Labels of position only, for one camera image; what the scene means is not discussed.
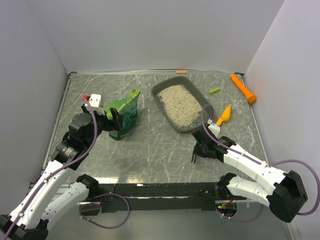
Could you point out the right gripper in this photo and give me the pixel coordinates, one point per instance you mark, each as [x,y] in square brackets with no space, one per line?
[198,152]

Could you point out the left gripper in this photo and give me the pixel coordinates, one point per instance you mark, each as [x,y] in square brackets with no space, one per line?
[115,124]

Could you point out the green litter bag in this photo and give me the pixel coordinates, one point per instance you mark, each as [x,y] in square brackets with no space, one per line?
[127,107]

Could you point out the yellow plastic scoop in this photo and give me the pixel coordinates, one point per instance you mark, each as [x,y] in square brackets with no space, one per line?
[225,115]

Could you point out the grey litter box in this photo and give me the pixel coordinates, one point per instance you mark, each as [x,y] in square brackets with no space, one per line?
[181,103]

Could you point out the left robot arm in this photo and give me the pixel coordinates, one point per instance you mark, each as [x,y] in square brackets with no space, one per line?
[38,212]

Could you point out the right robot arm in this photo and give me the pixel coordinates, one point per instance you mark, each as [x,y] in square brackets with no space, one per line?
[282,192]

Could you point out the green small block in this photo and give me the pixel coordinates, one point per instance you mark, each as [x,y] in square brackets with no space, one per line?
[215,90]

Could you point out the tan small block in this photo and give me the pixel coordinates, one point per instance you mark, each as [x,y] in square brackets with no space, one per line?
[181,72]

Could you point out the orange toy carrot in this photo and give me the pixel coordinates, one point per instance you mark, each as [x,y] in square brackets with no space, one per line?
[251,98]

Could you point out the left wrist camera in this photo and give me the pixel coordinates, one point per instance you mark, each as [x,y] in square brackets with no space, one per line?
[96,102]

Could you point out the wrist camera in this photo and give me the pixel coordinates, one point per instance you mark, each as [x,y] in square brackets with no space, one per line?
[96,102]
[213,127]

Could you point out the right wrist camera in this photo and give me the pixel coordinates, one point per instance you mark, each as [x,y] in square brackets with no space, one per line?
[213,127]

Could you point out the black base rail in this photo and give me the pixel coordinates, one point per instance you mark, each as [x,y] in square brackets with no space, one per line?
[116,197]

